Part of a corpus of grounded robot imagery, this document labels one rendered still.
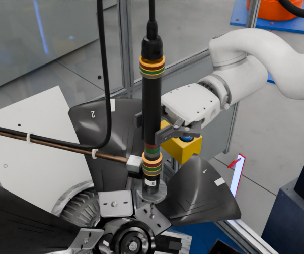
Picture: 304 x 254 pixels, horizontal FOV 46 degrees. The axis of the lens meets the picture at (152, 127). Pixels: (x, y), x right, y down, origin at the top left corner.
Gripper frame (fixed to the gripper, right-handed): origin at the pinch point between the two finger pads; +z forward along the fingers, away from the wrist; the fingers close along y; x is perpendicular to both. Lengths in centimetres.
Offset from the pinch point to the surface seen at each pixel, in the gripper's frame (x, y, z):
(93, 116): -10.8, 21.4, 1.5
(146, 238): -29.0, -5.0, 5.6
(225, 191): -35.2, -4.6, -23.6
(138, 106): -8.7, 15.4, -8.1
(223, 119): -110, 70, -118
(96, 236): -27.5, 2.0, 15.0
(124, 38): -25, 70, -42
